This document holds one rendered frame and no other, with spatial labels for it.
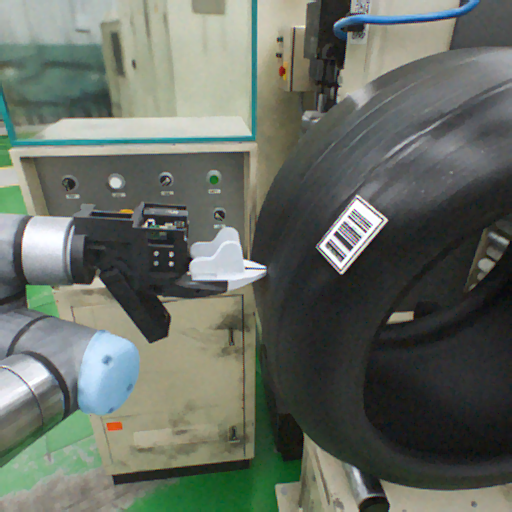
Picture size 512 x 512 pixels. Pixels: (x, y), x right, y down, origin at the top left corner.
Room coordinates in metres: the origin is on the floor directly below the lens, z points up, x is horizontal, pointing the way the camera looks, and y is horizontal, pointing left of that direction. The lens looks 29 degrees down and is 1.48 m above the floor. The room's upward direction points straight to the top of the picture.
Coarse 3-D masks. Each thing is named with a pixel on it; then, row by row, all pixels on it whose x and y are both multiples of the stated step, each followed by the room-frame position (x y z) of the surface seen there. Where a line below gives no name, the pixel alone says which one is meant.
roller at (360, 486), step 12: (348, 468) 0.36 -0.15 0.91; (348, 480) 0.35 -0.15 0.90; (360, 480) 0.34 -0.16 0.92; (372, 480) 0.34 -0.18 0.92; (360, 492) 0.32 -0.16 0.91; (372, 492) 0.32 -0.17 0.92; (384, 492) 0.32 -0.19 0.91; (360, 504) 0.31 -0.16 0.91; (372, 504) 0.31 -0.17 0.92; (384, 504) 0.31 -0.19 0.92
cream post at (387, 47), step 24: (384, 0) 0.68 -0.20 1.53; (408, 0) 0.69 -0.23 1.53; (432, 0) 0.69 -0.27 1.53; (456, 0) 0.69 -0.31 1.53; (408, 24) 0.69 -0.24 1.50; (432, 24) 0.69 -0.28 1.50; (360, 48) 0.73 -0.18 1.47; (384, 48) 0.68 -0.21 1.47; (408, 48) 0.69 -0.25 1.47; (432, 48) 0.69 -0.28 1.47; (360, 72) 0.72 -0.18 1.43; (384, 72) 0.68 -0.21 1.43; (312, 480) 0.69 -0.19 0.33; (312, 504) 0.68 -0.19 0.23
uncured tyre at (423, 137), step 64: (448, 64) 0.46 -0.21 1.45; (320, 128) 0.50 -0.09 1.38; (384, 128) 0.38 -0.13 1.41; (448, 128) 0.33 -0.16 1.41; (320, 192) 0.37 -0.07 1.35; (384, 192) 0.32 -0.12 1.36; (448, 192) 0.30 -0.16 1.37; (256, 256) 0.47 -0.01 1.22; (320, 256) 0.32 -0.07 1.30; (384, 256) 0.30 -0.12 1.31; (320, 320) 0.30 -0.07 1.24; (384, 320) 0.29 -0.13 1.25; (448, 320) 0.60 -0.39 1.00; (320, 384) 0.29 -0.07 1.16; (384, 384) 0.52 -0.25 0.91; (448, 384) 0.52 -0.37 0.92; (384, 448) 0.29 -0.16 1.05; (448, 448) 0.40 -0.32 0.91
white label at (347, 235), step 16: (352, 208) 0.32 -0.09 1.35; (368, 208) 0.31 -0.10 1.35; (336, 224) 0.32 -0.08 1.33; (352, 224) 0.31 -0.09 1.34; (368, 224) 0.30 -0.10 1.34; (320, 240) 0.32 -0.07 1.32; (336, 240) 0.31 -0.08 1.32; (352, 240) 0.30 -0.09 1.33; (368, 240) 0.29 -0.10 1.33; (336, 256) 0.30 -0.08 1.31; (352, 256) 0.29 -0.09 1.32
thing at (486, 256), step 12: (492, 228) 0.85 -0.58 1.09; (504, 228) 0.81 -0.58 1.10; (480, 240) 0.85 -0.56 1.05; (492, 240) 0.82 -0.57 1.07; (504, 240) 0.79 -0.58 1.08; (480, 252) 0.84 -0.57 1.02; (492, 252) 0.82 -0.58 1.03; (480, 264) 0.83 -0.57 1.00; (492, 264) 0.81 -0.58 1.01; (468, 276) 0.85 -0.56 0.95; (480, 276) 0.83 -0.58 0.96; (468, 288) 0.84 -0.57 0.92
